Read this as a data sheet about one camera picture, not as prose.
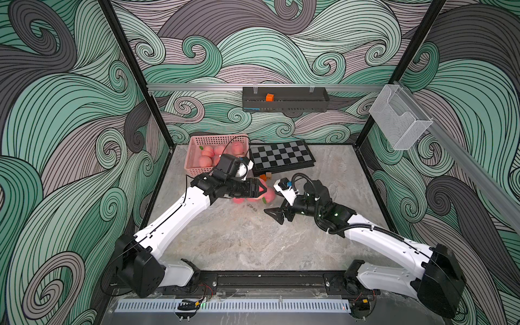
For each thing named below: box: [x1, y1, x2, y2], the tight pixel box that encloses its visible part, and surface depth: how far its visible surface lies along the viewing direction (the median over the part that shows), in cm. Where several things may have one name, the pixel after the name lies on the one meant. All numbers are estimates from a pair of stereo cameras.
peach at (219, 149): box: [213, 144, 226, 157], surface depth 113 cm
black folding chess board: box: [249, 140, 317, 177], surface depth 113 cm
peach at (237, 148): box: [231, 141, 245, 156], surface depth 116 cm
